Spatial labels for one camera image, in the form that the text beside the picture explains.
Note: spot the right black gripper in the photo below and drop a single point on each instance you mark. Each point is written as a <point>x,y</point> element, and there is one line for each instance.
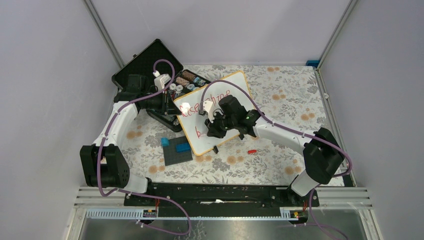
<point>213,130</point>

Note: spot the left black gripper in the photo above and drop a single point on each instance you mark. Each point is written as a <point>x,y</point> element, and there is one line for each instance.
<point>168,106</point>

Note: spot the yellow framed whiteboard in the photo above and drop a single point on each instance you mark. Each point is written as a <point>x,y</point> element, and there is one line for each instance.
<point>192,122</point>

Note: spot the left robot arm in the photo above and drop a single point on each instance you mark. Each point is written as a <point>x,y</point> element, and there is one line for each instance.
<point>104,165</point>

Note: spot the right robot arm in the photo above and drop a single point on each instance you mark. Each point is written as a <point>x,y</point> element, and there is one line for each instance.
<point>321,153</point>

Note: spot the white poker chip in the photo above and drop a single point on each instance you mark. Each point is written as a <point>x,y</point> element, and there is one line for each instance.
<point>172,87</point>

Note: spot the black poker chip case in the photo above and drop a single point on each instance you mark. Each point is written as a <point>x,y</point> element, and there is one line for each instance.
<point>149,66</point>

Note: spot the light blue building brick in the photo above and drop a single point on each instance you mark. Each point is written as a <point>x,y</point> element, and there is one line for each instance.
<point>164,142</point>

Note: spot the dark blue building brick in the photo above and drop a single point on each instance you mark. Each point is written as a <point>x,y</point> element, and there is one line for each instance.
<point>183,147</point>

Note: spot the dark grey building baseplate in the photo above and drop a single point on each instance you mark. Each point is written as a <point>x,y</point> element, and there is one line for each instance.
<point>171,157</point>

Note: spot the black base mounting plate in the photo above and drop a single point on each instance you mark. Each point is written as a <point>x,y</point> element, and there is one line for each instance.
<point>220,200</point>

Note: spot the floral table mat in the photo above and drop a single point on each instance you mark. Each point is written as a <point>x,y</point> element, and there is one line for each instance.
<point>289,94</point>

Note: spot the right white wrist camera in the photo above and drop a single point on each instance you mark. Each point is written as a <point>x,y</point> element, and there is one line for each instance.
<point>208,108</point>

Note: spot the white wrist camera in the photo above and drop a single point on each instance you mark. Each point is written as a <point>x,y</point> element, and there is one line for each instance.
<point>160,80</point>
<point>208,108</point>

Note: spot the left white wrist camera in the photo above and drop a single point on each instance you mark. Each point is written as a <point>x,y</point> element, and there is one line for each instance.
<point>160,80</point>

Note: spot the blue corner bracket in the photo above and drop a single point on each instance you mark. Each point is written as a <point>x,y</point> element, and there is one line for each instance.
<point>312,63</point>

